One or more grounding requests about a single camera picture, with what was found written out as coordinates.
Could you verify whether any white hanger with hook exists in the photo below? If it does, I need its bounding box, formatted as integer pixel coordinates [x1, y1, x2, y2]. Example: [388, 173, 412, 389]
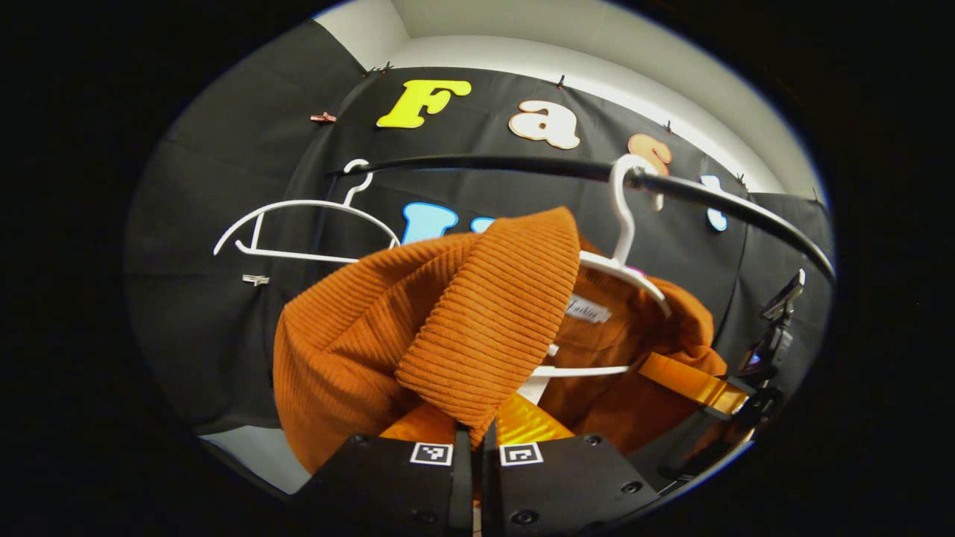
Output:
[531, 154, 672, 377]
[213, 159, 401, 264]

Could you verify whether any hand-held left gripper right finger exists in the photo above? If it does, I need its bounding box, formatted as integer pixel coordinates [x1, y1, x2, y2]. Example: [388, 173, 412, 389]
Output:
[480, 394, 665, 537]

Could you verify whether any black clothes rail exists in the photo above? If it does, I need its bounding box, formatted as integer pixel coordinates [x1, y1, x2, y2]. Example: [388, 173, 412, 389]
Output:
[326, 154, 836, 283]

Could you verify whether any black backdrop cloth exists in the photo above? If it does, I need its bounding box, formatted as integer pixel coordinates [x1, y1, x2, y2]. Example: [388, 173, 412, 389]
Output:
[123, 19, 835, 435]

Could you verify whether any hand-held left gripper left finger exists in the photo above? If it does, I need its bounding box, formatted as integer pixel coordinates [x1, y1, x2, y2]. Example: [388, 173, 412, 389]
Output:
[295, 403, 476, 537]

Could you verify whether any orange corduroy jacket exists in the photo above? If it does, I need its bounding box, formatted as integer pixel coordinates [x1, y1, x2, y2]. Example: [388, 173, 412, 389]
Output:
[272, 207, 728, 474]

